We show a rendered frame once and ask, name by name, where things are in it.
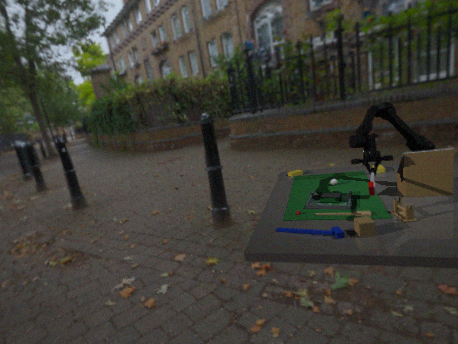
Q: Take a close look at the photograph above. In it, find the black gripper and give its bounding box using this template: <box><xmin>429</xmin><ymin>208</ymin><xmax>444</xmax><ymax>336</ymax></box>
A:
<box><xmin>351</xmin><ymin>146</ymin><xmax>393</xmax><ymax>177</ymax></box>

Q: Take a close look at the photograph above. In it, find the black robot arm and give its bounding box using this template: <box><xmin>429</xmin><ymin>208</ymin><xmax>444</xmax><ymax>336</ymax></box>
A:
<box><xmin>349</xmin><ymin>102</ymin><xmax>436</xmax><ymax>161</ymax></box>

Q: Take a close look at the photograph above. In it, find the green putting mat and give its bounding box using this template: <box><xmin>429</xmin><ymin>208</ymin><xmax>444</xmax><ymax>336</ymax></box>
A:
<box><xmin>283</xmin><ymin>175</ymin><xmax>392</xmax><ymax>221</ymax></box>

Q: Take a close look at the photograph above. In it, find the blue golf putter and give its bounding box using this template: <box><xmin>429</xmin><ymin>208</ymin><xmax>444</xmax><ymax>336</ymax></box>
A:
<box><xmin>276</xmin><ymin>226</ymin><xmax>345</xmax><ymax>238</ymax></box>

